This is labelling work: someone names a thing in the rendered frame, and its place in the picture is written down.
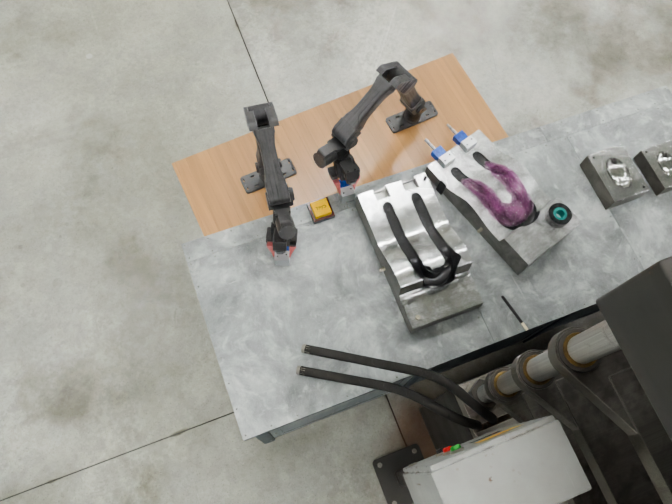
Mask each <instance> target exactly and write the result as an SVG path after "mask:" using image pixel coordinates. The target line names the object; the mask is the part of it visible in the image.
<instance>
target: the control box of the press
mask: <svg viewBox="0 0 672 504"><path fill-rule="evenodd" d="M436 453H437V454H435V455H433V456H431V457H429V458H426V459H424V457H423V455H422V452H421V450H420V447H419V445H418V444H412V445H410V446H407V447H405V448H403V449H400V450H398V451H395V452H393V453H390V454H388V455H385V456H383V457H381V458H378V459H376V460H374V461H373V467H374V470H375V473H376V475H377V478H378V480H379V483H380V486H381V488H382V491H383V494H384V496H385V499H386V502H387V504H412V503H414V504H560V503H562V502H564V501H567V500H569V499H571V498H573V497H576V496H578V495H580V494H582V493H585V492H587V491H589V490H591V489H592V487H591V485H590V483H589V481H588V479H587V477H586V475H585V473H584V471H583V469H582V467H581V465H580V463H579V460H578V458H577V456H576V454H575V452H574V450H573V448H572V446H571V444H570V442H569V440H568V438H567V436H566V434H565V432H564V430H563V428H562V426H561V424H560V422H559V420H555V418H554V416H553V415H550V416H546V417H542V418H538V419H534V420H530V421H526V422H522V423H518V424H514V425H510V426H506V427H502V428H498V429H496V430H494V431H491V432H489V433H486V434H484V435H482V436H479V437H477V438H474V439H472V440H469V441H467V442H465V443H462V444H457V445H454V446H448V447H445V448H444V447H442V448H440V449H437V450H436Z"/></svg>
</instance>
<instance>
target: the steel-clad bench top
mask: <svg viewBox="0 0 672 504"><path fill-rule="evenodd" d="M669 140H671V142H672V93H671V92H670V90H669V89H668V87H667V86H663V87H659V88H656V89H653V90H650V91H647V92H644V93H641V94H638V95H635V96H632V97H629V98H626V99H623V100H620V101H617V102H614V103H611V104H608V105H604V106H601V107H598V108H595V109H592V110H589V111H586V112H583V113H580V114H577V115H574V116H571V117H568V118H565V119H562V120H559V121H556V122H553V123H550V124H546V125H543V126H540V127H537V128H534V129H531V130H528V131H525V132H522V133H519V134H516V135H513V136H510V137H507V138H504V139H501V140H498V141H495V142H492V143H493V144H494V145H495V146H496V147H497V148H498V149H499V150H500V151H502V152H503V153H505V154H507V155H509V156H510V157H512V158H514V159H516V160H518V161H519V162H521V163H522V164H523V165H524V166H525V167H526V169H527V170H528V171H529V172H530V174H531V175H532V177H533V178H534V179H535V181H536V182H537V184H538V185H539V186H540V188H541V189H542V190H543V191H544V192H545V194H546V195H547V196H548V197H549V198H550V199H551V200H553V199H555V198H557V197H558V198H559V199H560V200H561V201H562V202H563V203H564V204H565V205H566V206H568V207H569V208H570V210H571V211H572V212H573V213H574V214H575V215H576V216H577V217H578V218H579V219H580V220H581V221H582V222H581V223H580V224H579V225H578V226H577V227H576V228H574V229H573V230H572V231H571V232H570V233H569V234H568V235H567V236H565V237H564V238H563V239H562V240H561V241H559V242H558V243H557V244H556V245H554V246H553V247H552V248H551V249H549V250H548V251H547V252H546V253H545V254H543V255H542V256H541V257H540V258H538V259H537V260H536V261H535V262H533V263H532V264H531V265H530V266H528V267H527V268H526V269H525V270H524V271H522V272H521V273H520V274H519V275H517V274H516V273H515V272H514V271H513V269H512V268H511V267H510V266H509V265H508V264H507V263H506V262H505V261H504V260H503V259H502V257H501V256H500V255H499V254H498V253H497V252H496V251H495V250H494V249H493V248H492V247H491V245H490V244H489V243H488V242H487V241H486V240H485V239H484V238H483V237H482V236H481V235H480V233H478V232H477V230H476V229H475V228H474V227H473V226H472V225H471V224H470V223H469V221H468V220H467V219H466V218H465V217H464V216H463V215H462V214H461V213H460V212H459V211H458V209H457V208H456V207H455V206H454V205H453V204H452V203H451V202H450V201H449V200H448V199H447V198H446V196H445V195H444V194H443V193H442V195H440V194H439V192H438V191H437V190H436V188H437V187H436V186H435V184H434V183H433V182H432V181H431V180H430V179H429V178H428V177H427V178H428V180H429V182H430V184H431V186H432V188H433V190H434V192H435V195H436V197H437V199H438V201H439V204H440V206H441V208H442V210H443V212H444V214H445V217H446V219H447V221H448V223H449V224H450V226H451V227H452V229H453V230H454V231H455V233H456V234H457V235H458V236H459V238H460V239H461V240H462V241H463V243H464V244H465V246H466V247H467V249H468V251H469V253H470V256H471V258H472V260H473V263H472V265H471V267H470V270H469V271H470V274H471V276H472V279H473V281H474V283H475V285H476V287H477V289H478V291H479V293H480V295H481V297H482V299H483V302H484V303H483V304H482V305H481V306H480V307H479V308H476V309H474V310H471V311H468V312H466V313H463V314H460V315H458V316H455V317H452V318H450V319H447V320H444V321H442V322H439V323H436V324H434V325H431V326H428V327H426V328H423V329H420V330H418V331H415V332H412V333H410V332H409V330H408V328H407V325H406V323H405V321H404V318H403V316H402V314H401V311H400V309H399V307H398V304H397V302H396V300H395V297H394V295H393V293H392V290H391V288H390V286H389V283H388V281H387V279H386V276H385V274H384V272H383V271H382V272H380V271H379V269H380V268H382V267H381V265H380V262H379V260H378V258H377V255H376V253H375V251H374V248H373V246H372V244H371V241H370V239H369V237H368V234H367V232H366V230H365V227H364V225H363V223H362V220H361V218H360V216H359V213H358V211H357V209H356V206H355V204H356V198H357V195H358V194H361V193H364V192H367V191H370V190H373V191H375V190H378V189H381V188H384V187H385V185H388V184H391V183H394V182H398V181H405V180H408V179H412V178H413V176H416V175H419V174H422V173H425V170H426V168H427V166H428V165H429V164H431V163H432V162H430V163H427V164H424V165H421V166H418V167H415V168H412V169H409V170H406V171H403V172H400V173H397V174H394V175H391V176H388V177H385V178H382V179H378V180H375V181H372V182H369V183H366V184H363V185H360V186H357V187H355V193H356V194H355V200H352V201H349V202H345V203H341V201H340V198H339V193H336V194H333V195H330V196H327V197H328V199H329V202H330V204H331V207H332V209H333V211H334V214H335V218H333V219H330V220H327V221H324V222H321V223H318V224H314V223H313V221H312V218H311V216H310V213H309V211H308V208H307V203H305V204H302V205H299V206H296V207H293V208H291V216H292V218H293V221H294V224H295V227H296V228H297V229H298V235H297V243H296V248H295V250H294V251H293V252H292V254H291V257H290V265H289V266H278V265H275V262H274V257H273V255H272V253H271V251H270V250H269V249H268V248H267V242H266V233H267V228H268V227H271V222H273V214H272V215H268V216H265V217H262V218H259V219H256V220H253V221H250V222H247V223H244V224H241V225H238V226H235V227H232V228H229V229H226V230H223V231H220V232H217V233H214V234H210V235H207V236H204V237H201V238H198V239H195V240H192V241H189V242H186V243H183V244H181V245H182V248H183V252H184V255H185V258H186V261H187V264H188V267H189V271H190V274H191V277H192V280H193V283H194V286H195V290H196V293H197V296H198V299H199V302H200V305H201V309H202V312H203V315H204V318H205V321H206V324H207V328H208V331H209V334H210V337H211V340H212V344H213V347H214V350H215V353H216V356H217V359H218V363H219V366H220V369H221V372H222V375H223V378H224V382H225V385H226V388H227V391H228V394H229V397H230V401H231V404H232V407H233V410H234V413H235V416H236V420H237V423H238V426H239V429H240V432H241V435H242V439H243V441H244V440H247V439H249V438H252V437H254V436H257V435H260V434H262V433H265V432H267V431H270V430H272V429H275V428H278V427H280V426H283V425H285V424H288V423H290V422H293V421H296V420H298V419H301V418H303V417H306V416H308V415H311V414H314V413H316V412H319V411H321V410H324V409H327V408H329V407H332V406H334V405H337V404H339V403H342V402H345V401H347V400H350V399H352V398H355V397H357V396H360V395H363V394H365V393H368V392H370V391H373V390H375V389H372V388H366V387H361V386H355V385H350V384H345V383H339V382H334V381H328V380H323V379H318V378H312V377H307V376H301V375H297V374H296V369H297V366H298V365H299V366H304V367H310V368H315V369H321V370H326V371H332V372H337V373H343V374H348V375H354V376H359V377H365V378H370V379H376V380H381V381H386V382H390V383H393V382H396V381H399V380H401V379H404V378H406V377H409V376H411V375H409V374H404V373H399V372H394V371H389V370H384V369H379V368H374V367H369V366H364V365H359V364H355V363H350V362H345V361H340V360H335V359H330V358H325V357H320V356H315V355H310V354H305V353H302V352H301V348H302V345H303V344H307V345H312V346H317V347H322V348H327V349H332V350H337V351H342V352H347V353H352V354H357V355H362V356H367V357H372V358H377V359H382V360H387V361H392V362H397V363H402V364H407V365H412V366H417V367H422V368H425V369H429V368H432V367H435V366H437V365H440V364H442V363H445V362H447V361H450V360H453V359H455V358H458V357H460V356H463V355H465V354H468V353H471V352H473V351H476V350H478V349H481V348H484V347H486V346H489V345H491V344H494V343H496V342H499V341H502V340H504V339H507V338H509V337H512V336H514V335H517V334H520V333H522V332H525V331H526V330H525V329H524V327H523V326H522V325H521V323H520V322H519V320H518V319H517V318H516V316H515V315H514V314H513V312H512V311H511V310H510V308H509V307H508V306H507V304H506V303H505V302H504V300H503V299H502V297H501V296H504V297H505V298H506V300H507V301H508V302H509V304H510V305H511V306H512V308H513V309H514V310H515V312H516V313H517V314H518V316H519V317H520V318H521V320H522V321H523V322H524V324H525V325H526V326H527V328H528V330H530V329H532V328H535V327H538V326H540V325H543V324H545V323H548V322H550V321H553V320H556V319H558V318H561V317H563V316H566V315H568V314H571V313H574V312H576V311H579V310H581V309H584V308H586V307H589V306H592V305H594V304H596V300H597V299H598V298H599V297H601V296H603V295H604V294H606V293H607V292H609V291H611V290H612V289H614V288H616V287H617V286H619V285H621V284H622V283H624V282H625V281H627V280H629V279H630V278H632V277H634V276H635V275H637V274H638V273H640V272H642V271H643V270H645V269H647V268H648V267H650V266H651V265H653V264H655V263H656V262H658V261H660V260H662V259H665V258H668V257H670V256H672V191H669V192H666V193H663V194H661V195H658V196H656V195H655V193H654V191H653V190H652V188H651V187H650V185H649V183H648V182H647V180H646V179H645V177H644V175H643V174H642V172H641V170H640V169H639V167H638V166H637V164H636V162H635V161H634V159H633V158H634V157H635V156H636V155H637V154H638V153H639V152H640V151H641V150H643V149H646V148H649V147H652V146H655V145H658V144H661V143H664V142H667V141H669ZM620 144H623V146H624V148H625V149H626V151H627V152H628V154H629V156H630V157H631V159H632V161H633V162H634V164H635V165H636V167H637V169H638V170H639V172H640V174H641V175H642V177H643V178H644V180H645V182H646V183H647V185H648V186H649V188H650V190H649V191H648V192H646V193H645V194H644V195H643V196H642V197H640V198H638V199H635V200H632V201H630V202H627V203H624V204H621V205H619V206H616V207H613V208H610V209H607V210H605V208H604V206H603V205H602V203H601V201H600V199H599V198H598V196H597V194H596V193H595V191H594V189H593V187H592V186H591V184H590V182H589V180H588V179H587V177H586V175H585V174H584V172H583V170H582V168H581V167H580V164H581V162H582V161H583V160H584V159H585V158H586V157H587V156H588V155H591V154H594V153H597V152H599V151H602V150H605V149H608V148H611V147H614V146H617V145H620Z"/></svg>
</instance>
